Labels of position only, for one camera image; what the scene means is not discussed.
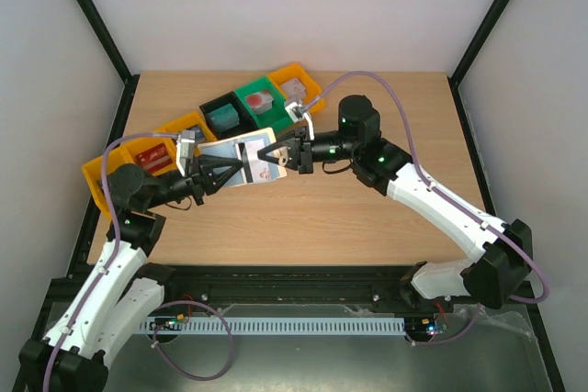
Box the black frame post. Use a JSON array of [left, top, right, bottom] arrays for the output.
[[75, 0, 134, 84], [448, 0, 511, 91]]

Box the green bin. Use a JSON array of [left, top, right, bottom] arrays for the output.
[[234, 76, 293, 133]]

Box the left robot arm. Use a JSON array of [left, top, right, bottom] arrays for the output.
[[18, 154, 243, 391]]

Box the left black frame post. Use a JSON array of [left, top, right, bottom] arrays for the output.
[[75, 0, 134, 84]]

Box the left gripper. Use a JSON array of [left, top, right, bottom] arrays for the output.
[[144, 154, 242, 210]]

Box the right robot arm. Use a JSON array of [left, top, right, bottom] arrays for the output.
[[257, 95, 532, 311]]

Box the beige card holder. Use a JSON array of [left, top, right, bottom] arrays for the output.
[[198, 129, 287, 187]]

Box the white slotted cable duct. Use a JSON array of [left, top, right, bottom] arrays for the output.
[[135, 317, 405, 336]]

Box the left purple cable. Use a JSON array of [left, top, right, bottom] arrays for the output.
[[42, 131, 235, 392]]

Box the right black frame post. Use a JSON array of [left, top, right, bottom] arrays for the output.
[[448, 0, 511, 91]]

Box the blue card stack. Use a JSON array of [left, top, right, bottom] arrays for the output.
[[192, 126, 207, 142]]

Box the yellow bin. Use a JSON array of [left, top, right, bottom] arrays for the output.
[[156, 111, 217, 144], [267, 62, 322, 105], [82, 156, 111, 220], [121, 138, 175, 176]]

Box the red circle card stack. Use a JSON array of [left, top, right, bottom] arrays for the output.
[[244, 89, 274, 116]]

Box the white patterned card stack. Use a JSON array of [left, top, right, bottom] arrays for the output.
[[279, 78, 306, 101]]

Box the black bin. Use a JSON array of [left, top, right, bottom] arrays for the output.
[[199, 92, 258, 140]]

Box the purple cable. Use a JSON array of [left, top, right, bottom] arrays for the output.
[[300, 70, 551, 348], [42, 131, 235, 392]]

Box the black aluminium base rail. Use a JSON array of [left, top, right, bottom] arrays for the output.
[[45, 263, 538, 315]]

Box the yellow bin far left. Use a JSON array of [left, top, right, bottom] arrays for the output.
[[82, 156, 111, 220]]

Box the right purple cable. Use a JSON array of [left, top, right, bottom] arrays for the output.
[[300, 70, 551, 348]]

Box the yellow bin far right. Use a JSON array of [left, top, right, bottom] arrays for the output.
[[267, 62, 322, 105]]

